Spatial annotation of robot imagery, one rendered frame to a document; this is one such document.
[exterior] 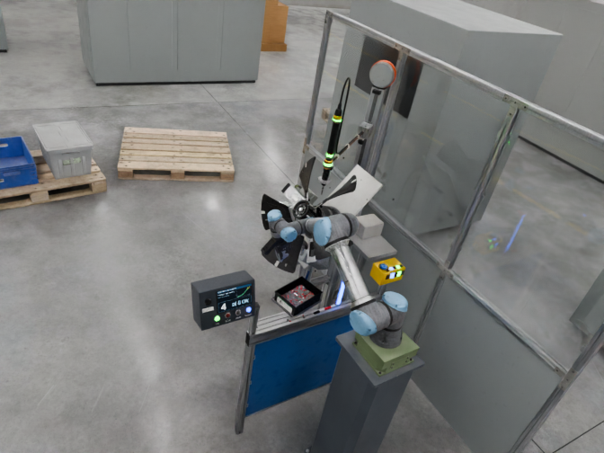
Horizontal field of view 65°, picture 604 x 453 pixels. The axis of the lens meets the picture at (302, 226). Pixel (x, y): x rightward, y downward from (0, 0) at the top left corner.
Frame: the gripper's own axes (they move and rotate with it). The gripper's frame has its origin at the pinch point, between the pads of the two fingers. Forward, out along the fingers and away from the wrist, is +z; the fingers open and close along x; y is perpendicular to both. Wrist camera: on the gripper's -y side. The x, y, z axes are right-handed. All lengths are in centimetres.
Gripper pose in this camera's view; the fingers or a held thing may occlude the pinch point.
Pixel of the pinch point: (279, 260)
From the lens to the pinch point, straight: 270.1
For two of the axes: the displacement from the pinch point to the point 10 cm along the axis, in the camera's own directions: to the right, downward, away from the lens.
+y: 8.6, -4.0, 3.0
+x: -4.9, -5.6, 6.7
